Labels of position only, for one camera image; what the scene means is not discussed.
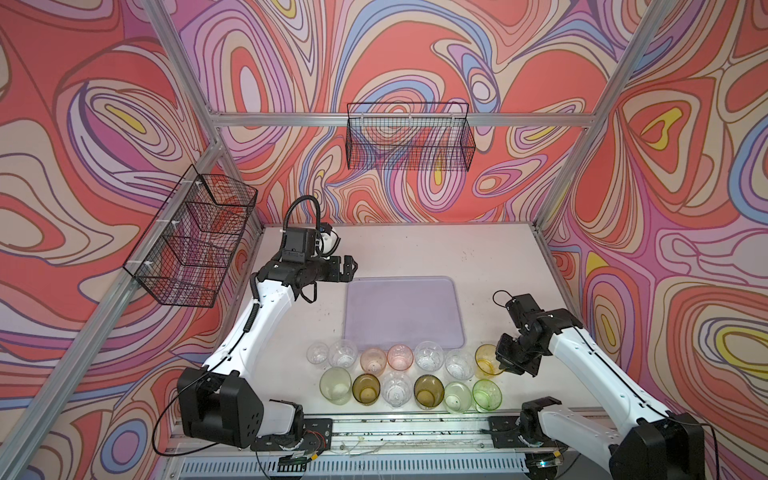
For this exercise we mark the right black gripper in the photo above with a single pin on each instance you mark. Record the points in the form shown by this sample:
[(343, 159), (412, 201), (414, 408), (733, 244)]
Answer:
[(505, 359)]

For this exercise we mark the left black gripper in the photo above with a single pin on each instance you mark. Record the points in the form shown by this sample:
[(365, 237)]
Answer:
[(334, 273)]

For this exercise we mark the yellow plastic cup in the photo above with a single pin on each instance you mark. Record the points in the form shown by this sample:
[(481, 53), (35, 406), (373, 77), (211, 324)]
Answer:
[(487, 365)]

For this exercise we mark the bright green cup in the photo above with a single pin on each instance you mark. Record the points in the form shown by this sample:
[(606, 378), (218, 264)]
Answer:
[(487, 395)]

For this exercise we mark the clear faceted cup back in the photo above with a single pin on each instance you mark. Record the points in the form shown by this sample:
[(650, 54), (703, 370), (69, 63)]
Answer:
[(429, 356)]

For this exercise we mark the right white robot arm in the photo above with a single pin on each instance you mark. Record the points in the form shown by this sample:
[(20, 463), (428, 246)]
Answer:
[(649, 440)]

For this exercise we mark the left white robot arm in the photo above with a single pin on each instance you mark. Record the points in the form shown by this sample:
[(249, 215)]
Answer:
[(219, 401)]

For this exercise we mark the lilac plastic tray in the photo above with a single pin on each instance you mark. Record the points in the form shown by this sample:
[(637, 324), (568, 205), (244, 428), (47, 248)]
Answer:
[(384, 311)]

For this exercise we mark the pale green cup front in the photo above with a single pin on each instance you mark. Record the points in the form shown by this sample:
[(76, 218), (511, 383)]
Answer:
[(457, 397)]

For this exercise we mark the small clear cup far left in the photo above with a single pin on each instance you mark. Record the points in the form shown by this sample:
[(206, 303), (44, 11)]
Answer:
[(317, 353)]

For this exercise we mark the amber cup right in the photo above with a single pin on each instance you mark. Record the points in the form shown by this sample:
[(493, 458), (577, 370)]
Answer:
[(428, 391)]

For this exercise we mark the amber cup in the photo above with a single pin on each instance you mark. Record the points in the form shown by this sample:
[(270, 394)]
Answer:
[(366, 389), (428, 391)]

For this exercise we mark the peach cup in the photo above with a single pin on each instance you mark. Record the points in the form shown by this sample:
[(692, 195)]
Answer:
[(374, 361)]

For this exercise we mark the pale green large cup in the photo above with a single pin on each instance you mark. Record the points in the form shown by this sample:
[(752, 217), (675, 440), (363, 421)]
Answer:
[(335, 385)]

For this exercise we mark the pink cup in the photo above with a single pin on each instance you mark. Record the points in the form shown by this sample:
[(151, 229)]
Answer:
[(400, 357)]

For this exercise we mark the amber cup left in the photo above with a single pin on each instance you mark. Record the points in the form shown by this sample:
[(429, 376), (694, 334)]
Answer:
[(366, 389)]

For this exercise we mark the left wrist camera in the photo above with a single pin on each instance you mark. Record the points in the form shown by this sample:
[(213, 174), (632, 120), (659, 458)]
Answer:
[(299, 245)]

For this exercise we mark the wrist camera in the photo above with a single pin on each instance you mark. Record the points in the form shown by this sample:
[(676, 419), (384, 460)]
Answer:
[(299, 245), (521, 308)]

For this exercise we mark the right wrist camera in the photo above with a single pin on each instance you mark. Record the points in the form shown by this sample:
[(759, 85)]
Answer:
[(521, 308)]

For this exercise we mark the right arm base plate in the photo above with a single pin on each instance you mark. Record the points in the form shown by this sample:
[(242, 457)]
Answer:
[(506, 434)]

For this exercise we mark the black wire basket left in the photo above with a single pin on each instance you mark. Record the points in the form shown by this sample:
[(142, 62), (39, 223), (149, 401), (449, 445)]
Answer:
[(184, 257)]

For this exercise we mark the black wire basket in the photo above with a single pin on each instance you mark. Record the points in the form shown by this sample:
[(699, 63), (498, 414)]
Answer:
[(409, 136), (184, 257)]

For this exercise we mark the black wire basket back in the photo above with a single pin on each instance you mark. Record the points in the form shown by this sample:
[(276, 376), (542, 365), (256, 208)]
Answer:
[(409, 136)]

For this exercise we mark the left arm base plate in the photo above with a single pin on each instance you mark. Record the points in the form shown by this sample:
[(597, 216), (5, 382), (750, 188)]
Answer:
[(312, 436)]

